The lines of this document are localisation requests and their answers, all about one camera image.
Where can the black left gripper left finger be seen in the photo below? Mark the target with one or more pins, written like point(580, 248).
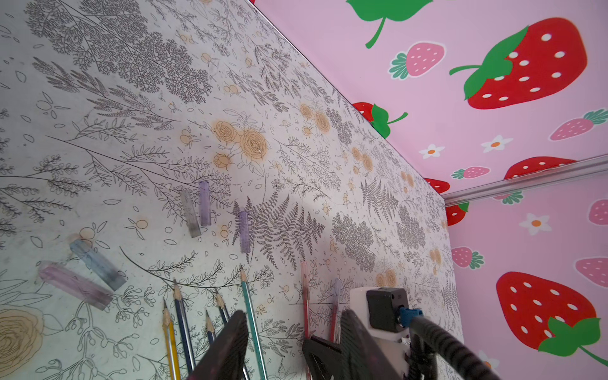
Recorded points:
point(226, 356)

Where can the clear grey pencil cap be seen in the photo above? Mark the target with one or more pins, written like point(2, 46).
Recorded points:
point(190, 213)

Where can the yellow pencil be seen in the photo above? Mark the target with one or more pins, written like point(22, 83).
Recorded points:
point(171, 346)

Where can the clear pink pencil cap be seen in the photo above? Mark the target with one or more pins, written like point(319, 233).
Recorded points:
point(75, 285)

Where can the red striped pencil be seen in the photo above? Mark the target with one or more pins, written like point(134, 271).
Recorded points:
point(337, 285)
point(305, 298)

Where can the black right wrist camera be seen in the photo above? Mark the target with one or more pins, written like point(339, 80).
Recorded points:
point(384, 312)

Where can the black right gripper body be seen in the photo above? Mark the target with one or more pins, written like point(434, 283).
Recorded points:
point(323, 358)

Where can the dark blue striped pencil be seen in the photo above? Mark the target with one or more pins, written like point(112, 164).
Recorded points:
point(184, 328)

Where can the clear purple pencil cap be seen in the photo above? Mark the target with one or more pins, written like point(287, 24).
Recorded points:
point(205, 203)
point(244, 232)

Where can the clear blue pencil cap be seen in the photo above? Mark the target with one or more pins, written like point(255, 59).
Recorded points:
point(99, 264)

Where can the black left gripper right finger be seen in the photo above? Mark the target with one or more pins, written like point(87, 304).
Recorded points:
point(361, 357)

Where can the blue pencil with clear cap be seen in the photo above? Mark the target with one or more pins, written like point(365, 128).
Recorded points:
point(225, 318)

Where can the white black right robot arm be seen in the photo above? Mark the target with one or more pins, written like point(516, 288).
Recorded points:
point(429, 341)

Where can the short dark blue pencil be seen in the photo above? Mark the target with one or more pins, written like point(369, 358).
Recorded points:
point(210, 329)

